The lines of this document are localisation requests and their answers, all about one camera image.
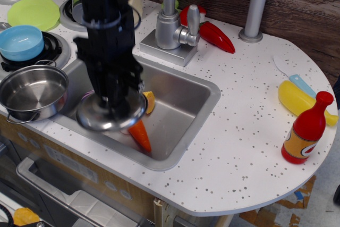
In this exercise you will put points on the stove burner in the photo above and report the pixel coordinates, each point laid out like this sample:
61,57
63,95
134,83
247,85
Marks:
66,18
56,50

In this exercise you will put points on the yellow toy banana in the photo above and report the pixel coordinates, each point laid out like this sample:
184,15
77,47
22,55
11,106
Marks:
293,98

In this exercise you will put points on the red white toy piece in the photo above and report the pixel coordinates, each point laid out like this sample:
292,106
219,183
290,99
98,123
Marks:
184,14

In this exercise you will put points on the silver oven door handle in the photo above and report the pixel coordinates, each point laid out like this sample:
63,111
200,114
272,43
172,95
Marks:
65,192

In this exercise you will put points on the green tin can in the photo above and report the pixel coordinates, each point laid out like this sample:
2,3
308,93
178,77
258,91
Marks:
77,11

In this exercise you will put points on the white blue toy knife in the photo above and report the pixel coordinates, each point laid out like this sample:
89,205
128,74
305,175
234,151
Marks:
293,77

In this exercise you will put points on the stainless steel pot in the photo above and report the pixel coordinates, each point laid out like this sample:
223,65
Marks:
34,93

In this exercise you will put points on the red ketchup bottle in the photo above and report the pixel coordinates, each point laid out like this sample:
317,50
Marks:
306,131

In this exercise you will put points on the steel pot lid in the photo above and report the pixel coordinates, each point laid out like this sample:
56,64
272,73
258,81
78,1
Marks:
95,113

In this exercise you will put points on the yellow toy corn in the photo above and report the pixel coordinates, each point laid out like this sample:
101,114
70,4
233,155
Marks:
150,97

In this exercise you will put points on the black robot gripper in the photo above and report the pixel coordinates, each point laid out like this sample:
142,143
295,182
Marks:
110,64

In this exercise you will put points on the front stove burner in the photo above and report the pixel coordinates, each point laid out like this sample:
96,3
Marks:
56,50

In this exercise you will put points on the grey support pole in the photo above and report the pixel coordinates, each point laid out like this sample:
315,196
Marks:
251,32

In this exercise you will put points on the back right stove burner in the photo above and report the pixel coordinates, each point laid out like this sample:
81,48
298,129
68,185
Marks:
66,18

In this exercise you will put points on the silver toy faucet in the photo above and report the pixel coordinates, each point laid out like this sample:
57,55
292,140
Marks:
171,41

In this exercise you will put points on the green plastic plate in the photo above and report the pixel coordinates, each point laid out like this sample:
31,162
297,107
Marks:
43,14

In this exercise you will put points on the light blue plastic bowl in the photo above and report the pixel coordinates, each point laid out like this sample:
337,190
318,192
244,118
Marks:
21,43

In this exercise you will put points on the silver sink basin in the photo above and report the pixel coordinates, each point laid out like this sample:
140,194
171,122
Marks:
183,103

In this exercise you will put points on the orange toy carrot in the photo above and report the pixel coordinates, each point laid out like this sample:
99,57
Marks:
139,133

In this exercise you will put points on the purple toy onion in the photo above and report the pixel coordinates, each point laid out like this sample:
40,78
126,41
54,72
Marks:
86,95

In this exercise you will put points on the cream plastic detergent bottle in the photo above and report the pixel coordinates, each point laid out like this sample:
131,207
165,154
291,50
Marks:
137,10

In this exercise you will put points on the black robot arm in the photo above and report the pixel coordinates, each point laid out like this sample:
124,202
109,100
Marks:
101,14

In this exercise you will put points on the red toy chili pepper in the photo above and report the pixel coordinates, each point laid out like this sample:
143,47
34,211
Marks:
215,36

